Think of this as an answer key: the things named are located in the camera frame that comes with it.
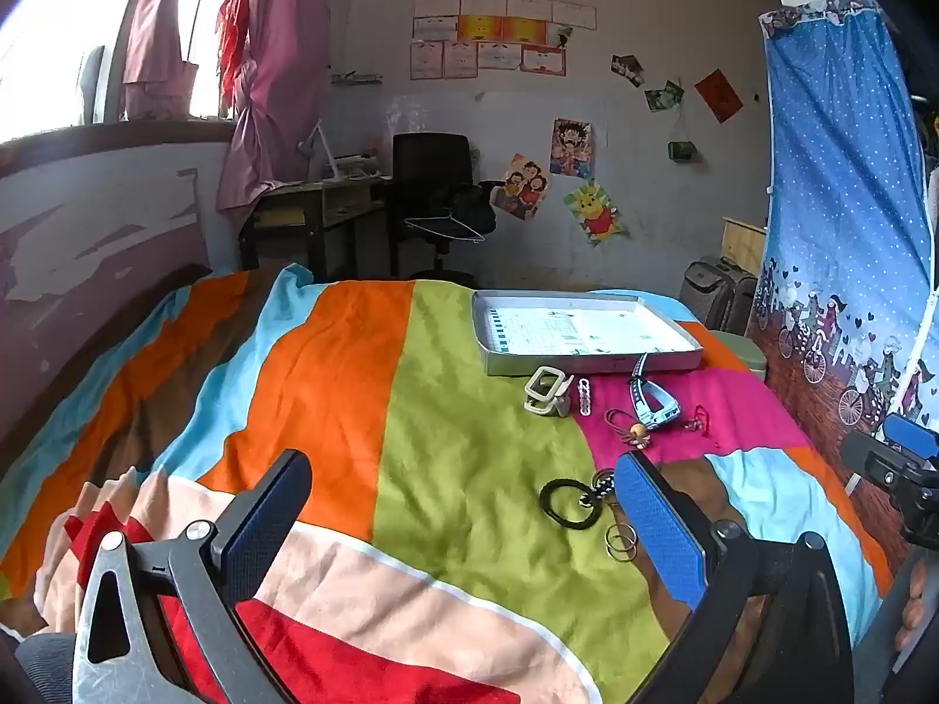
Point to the cartoon boy poster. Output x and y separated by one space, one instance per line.
572 148

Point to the green wall photo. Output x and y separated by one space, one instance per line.
664 95

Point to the cartoon family poster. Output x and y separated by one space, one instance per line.
521 187

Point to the red paper sheet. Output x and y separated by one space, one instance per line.
719 95

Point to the white desk lamp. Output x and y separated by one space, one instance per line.
329 158

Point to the group of wall certificates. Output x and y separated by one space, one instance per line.
499 29

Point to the green wall holder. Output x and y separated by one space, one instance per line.
682 152

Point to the wooden box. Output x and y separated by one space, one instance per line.
744 242

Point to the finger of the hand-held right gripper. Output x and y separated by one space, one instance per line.
877 462
913 436

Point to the blue and white wristwatch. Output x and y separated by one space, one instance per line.
649 403

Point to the red tassel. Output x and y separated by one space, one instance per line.
233 37

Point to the white flat device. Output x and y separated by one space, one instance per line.
356 163

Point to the colourful striped blanket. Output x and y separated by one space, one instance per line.
440 440

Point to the wooden desk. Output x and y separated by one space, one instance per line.
315 194

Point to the large pink curtain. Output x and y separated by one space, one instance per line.
279 88

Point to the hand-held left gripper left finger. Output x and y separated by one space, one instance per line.
264 521

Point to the yellow bear sticker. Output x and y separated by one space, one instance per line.
594 209

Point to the grey suitcase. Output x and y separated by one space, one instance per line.
715 293

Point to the white clothes hanger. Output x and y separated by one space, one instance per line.
447 215

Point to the person's right hand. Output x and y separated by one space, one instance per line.
918 609

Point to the black office chair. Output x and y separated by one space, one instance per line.
429 169

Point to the grey cardboard tray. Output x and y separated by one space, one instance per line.
587 330

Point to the small pink curtain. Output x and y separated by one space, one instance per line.
158 37

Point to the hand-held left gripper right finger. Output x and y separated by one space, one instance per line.
660 528

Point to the dark wall photo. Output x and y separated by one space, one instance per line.
628 70

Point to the beige square watch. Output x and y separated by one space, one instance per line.
534 400

